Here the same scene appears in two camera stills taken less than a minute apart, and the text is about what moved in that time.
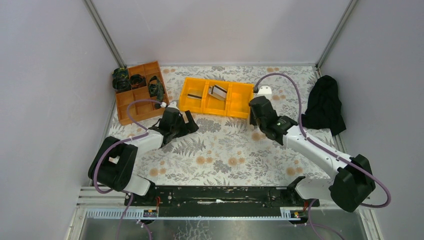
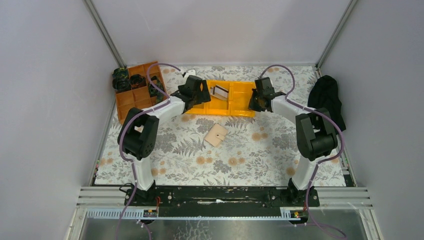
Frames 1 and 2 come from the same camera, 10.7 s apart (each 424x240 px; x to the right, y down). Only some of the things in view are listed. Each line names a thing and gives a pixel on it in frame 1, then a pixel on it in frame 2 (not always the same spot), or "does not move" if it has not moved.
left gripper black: [182, 124] -> [199, 93]
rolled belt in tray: [137, 81] does not move
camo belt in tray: [156, 91] does not move
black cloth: [324, 110] does not move
